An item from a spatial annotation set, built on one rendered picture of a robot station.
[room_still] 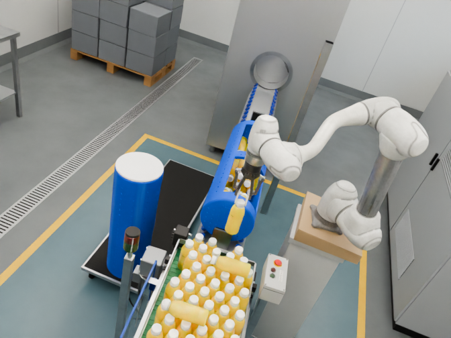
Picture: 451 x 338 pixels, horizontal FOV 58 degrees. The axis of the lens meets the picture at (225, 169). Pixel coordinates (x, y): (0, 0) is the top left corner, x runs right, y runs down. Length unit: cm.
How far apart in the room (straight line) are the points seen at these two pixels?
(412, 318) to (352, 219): 156
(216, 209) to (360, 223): 71
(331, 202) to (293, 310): 84
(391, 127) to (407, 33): 515
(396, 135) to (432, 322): 205
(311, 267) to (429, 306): 121
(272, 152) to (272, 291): 70
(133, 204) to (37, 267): 106
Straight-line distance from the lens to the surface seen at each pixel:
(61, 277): 316
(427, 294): 331
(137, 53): 551
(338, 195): 219
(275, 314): 281
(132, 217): 250
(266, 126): 154
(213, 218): 211
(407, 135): 173
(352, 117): 178
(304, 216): 232
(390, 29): 683
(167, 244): 319
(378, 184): 193
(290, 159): 145
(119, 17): 549
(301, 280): 253
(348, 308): 353
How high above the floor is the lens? 252
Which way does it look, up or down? 36 degrees down
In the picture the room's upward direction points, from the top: 16 degrees clockwise
